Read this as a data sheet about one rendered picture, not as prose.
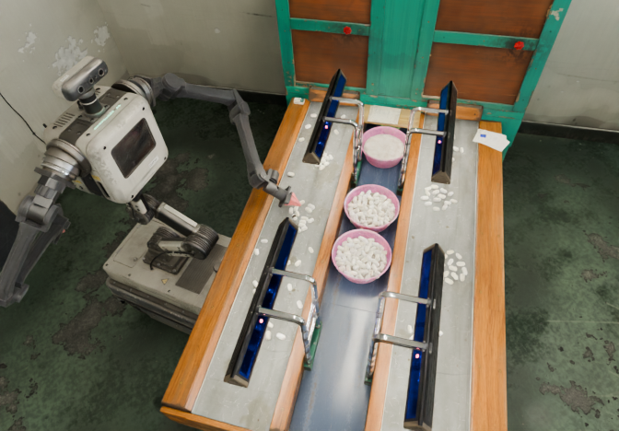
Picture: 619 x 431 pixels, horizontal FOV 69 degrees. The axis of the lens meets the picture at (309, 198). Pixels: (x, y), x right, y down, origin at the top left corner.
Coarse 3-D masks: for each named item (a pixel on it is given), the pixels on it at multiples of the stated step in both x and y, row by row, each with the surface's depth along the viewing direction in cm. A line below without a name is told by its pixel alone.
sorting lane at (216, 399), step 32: (352, 128) 255; (288, 160) 242; (320, 192) 227; (320, 224) 214; (256, 256) 205; (224, 352) 177; (288, 352) 176; (224, 384) 170; (256, 384) 169; (224, 416) 162; (256, 416) 162
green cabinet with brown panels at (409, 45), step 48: (288, 0) 226; (336, 0) 220; (384, 0) 213; (432, 0) 207; (480, 0) 203; (528, 0) 198; (288, 48) 247; (336, 48) 241; (384, 48) 234; (432, 48) 227; (480, 48) 221; (528, 48) 214; (432, 96) 249; (480, 96) 242; (528, 96) 233
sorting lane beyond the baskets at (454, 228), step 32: (416, 192) 223; (448, 192) 222; (416, 224) 211; (448, 224) 210; (416, 256) 200; (448, 256) 200; (416, 288) 190; (448, 288) 190; (448, 320) 181; (448, 352) 173; (448, 384) 165; (384, 416) 160; (448, 416) 159
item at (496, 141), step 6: (480, 132) 244; (486, 132) 244; (492, 132) 244; (474, 138) 242; (480, 138) 241; (486, 138) 241; (492, 138) 241; (498, 138) 240; (504, 138) 240; (486, 144) 238; (492, 144) 238; (498, 144) 238; (504, 144) 238; (498, 150) 234
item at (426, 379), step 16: (432, 256) 158; (432, 272) 154; (432, 288) 149; (432, 304) 146; (416, 320) 148; (432, 320) 143; (416, 336) 144; (432, 336) 141; (416, 352) 140; (432, 352) 139; (416, 368) 136; (432, 368) 136; (416, 384) 133; (432, 384) 134; (416, 400) 130; (432, 400) 132; (416, 416) 126; (432, 416) 130
